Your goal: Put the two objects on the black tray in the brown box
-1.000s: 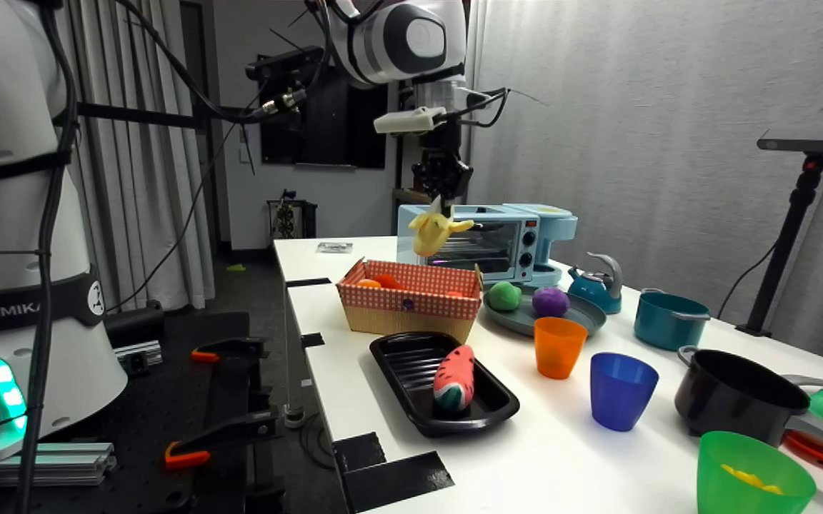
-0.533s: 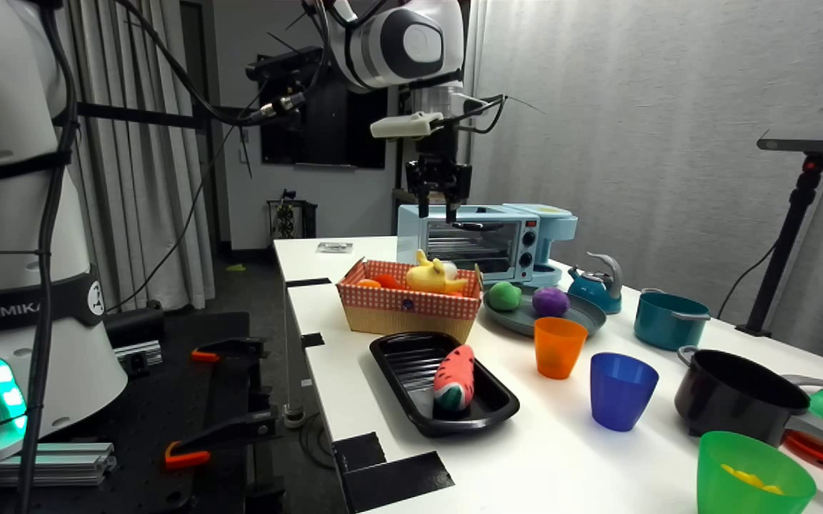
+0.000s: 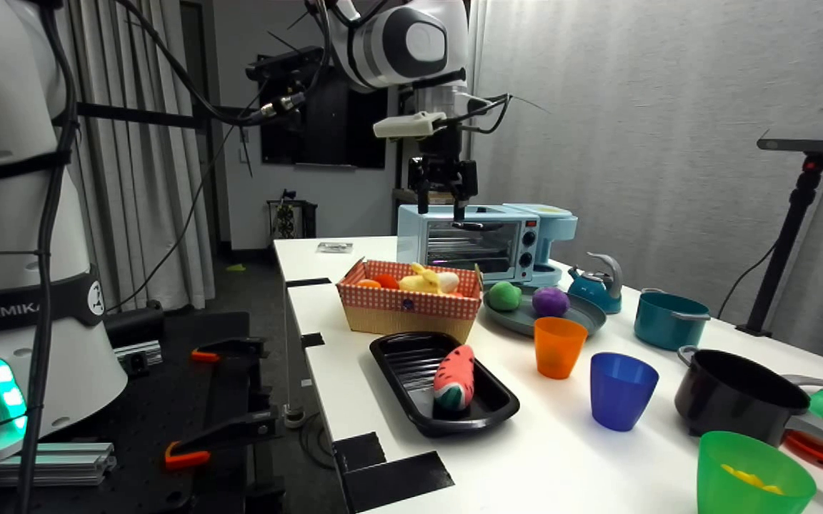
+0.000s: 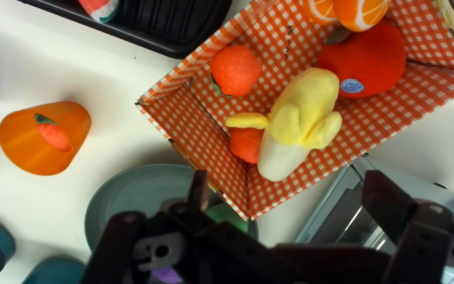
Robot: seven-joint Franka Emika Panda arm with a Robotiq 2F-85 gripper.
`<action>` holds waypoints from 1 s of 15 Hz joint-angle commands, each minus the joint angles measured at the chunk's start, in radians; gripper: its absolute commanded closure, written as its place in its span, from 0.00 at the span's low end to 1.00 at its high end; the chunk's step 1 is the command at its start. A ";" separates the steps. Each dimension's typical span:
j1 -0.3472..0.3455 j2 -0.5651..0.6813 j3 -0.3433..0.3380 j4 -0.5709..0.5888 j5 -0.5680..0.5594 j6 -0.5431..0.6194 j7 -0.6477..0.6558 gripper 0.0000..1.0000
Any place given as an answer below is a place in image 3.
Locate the black toy pot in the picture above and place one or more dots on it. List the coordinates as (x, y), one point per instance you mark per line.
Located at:
(729, 401)

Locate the black camera on stand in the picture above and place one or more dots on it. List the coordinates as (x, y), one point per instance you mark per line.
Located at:
(278, 66)

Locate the teal toy pot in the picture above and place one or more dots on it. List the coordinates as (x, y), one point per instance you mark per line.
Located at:
(669, 323)

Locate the grey toy plate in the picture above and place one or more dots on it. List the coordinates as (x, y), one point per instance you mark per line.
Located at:
(584, 316)

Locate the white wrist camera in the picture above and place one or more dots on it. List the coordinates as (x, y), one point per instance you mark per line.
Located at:
(414, 125)

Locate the light blue toy oven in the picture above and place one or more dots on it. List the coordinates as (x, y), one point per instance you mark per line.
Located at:
(506, 239)

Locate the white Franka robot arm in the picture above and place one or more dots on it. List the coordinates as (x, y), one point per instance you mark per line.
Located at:
(1, 190)

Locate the black plastic tray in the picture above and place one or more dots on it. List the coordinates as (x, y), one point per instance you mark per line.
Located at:
(401, 372)

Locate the purple toy ball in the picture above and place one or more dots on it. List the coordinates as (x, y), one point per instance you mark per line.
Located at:
(549, 302)

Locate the short black tape piece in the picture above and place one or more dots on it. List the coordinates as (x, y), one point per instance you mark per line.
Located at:
(358, 449)

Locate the plush peeled banana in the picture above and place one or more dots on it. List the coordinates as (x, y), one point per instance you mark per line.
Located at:
(426, 280)

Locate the grey curtain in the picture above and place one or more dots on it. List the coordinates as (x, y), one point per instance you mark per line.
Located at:
(145, 210)

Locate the black clamp orange tip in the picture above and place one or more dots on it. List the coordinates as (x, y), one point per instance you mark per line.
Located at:
(221, 439)
(231, 352)

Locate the green plastic cup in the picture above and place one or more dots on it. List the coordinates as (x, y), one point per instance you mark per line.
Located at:
(745, 500)

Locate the white curtain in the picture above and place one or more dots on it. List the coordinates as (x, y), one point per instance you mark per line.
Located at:
(658, 125)

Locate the brown checkered cardboard box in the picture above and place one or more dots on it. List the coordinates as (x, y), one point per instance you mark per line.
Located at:
(401, 309)

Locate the black monitor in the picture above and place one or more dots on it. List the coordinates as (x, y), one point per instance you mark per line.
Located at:
(326, 139)

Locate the plush watermelon slice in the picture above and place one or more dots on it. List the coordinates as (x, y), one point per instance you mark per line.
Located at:
(456, 377)

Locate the green toy ball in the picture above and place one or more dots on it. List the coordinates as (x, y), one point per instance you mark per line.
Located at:
(504, 297)

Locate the aluminium frame rail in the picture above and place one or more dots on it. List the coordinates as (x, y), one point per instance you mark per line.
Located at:
(69, 464)

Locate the orange plastic cup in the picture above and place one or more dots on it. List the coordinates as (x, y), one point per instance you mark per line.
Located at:
(558, 347)

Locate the thin black tape strip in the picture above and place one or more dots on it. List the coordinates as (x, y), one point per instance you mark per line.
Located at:
(309, 280)

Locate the blue plastic cup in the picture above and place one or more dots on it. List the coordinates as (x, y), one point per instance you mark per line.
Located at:
(621, 394)

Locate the yellow toy piece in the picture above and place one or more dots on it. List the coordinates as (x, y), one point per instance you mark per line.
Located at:
(752, 477)

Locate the black workbench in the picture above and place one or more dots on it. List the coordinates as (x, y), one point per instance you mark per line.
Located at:
(228, 393)

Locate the plush orange fruit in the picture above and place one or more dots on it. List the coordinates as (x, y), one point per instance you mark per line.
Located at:
(388, 280)

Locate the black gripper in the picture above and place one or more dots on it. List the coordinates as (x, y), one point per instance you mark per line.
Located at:
(442, 174)

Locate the long black tape strip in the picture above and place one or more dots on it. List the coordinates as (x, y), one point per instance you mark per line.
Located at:
(398, 481)

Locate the small black tape square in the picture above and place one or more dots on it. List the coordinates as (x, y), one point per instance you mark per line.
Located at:
(312, 337)

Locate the black camera tripod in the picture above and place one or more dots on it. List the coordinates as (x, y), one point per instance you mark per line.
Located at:
(794, 219)

